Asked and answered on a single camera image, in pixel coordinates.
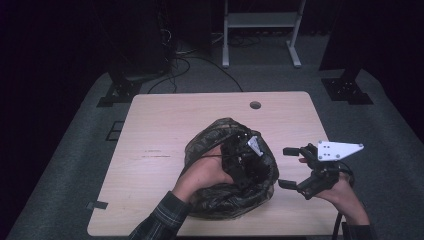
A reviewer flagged black plastic trash bag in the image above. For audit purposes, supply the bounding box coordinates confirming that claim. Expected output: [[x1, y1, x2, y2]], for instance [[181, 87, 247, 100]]
[[183, 117, 280, 221]]

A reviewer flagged white metal stand frame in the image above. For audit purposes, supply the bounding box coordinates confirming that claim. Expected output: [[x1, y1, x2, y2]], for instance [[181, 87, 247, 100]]
[[222, 0, 307, 69]]

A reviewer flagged tangled black cable bundle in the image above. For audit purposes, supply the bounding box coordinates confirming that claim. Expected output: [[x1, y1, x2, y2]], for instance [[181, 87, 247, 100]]
[[229, 34, 263, 48]]

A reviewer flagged grey tape strip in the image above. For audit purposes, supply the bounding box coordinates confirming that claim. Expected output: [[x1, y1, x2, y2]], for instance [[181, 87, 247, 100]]
[[85, 200, 109, 212]]

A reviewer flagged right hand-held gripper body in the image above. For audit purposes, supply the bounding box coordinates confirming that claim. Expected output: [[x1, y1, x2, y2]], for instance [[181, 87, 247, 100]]
[[298, 140, 364, 201]]

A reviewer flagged looped black floor cable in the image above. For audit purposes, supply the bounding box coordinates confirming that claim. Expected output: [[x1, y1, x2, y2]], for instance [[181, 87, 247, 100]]
[[147, 57, 192, 94]]

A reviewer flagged long black floor cable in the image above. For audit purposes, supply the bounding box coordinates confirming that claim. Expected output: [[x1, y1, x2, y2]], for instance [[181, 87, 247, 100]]
[[176, 55, 244, 93]]

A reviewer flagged black stand base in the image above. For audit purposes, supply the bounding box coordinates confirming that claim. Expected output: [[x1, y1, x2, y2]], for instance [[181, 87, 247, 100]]
[[320, 68, 374, 106], [96, 71, 143, 108]]

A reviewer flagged person's left hand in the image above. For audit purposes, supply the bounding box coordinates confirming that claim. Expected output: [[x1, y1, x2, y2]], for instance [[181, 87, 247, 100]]
[[173, 146, 234, 203]]

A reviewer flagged person's right hand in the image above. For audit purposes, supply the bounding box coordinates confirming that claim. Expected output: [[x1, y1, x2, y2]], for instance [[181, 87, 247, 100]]
[[314, 174, 370, 226]]

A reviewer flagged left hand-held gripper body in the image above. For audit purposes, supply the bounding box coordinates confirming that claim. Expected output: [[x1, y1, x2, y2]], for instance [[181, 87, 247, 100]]
[[221, 131, 268, 188]]

